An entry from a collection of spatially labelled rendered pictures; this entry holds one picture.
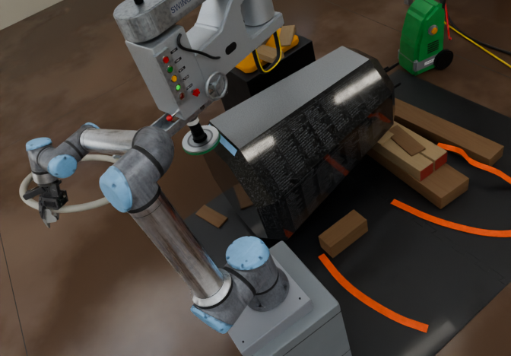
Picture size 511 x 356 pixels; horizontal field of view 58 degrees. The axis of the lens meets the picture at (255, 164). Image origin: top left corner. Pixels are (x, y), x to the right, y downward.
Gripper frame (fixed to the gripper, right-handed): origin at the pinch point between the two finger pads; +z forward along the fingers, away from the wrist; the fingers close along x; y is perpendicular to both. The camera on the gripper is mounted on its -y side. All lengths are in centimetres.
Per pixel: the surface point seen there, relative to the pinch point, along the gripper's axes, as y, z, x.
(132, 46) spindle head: 15, -60, 58
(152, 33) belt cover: 28, -67, 52
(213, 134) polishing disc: 43, -6, 88
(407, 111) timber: 159, 15, 208
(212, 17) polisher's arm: 43, -67, 94
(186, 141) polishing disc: 29, -1, 84
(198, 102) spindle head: 41, -30, 72
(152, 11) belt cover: 29, -76, 52
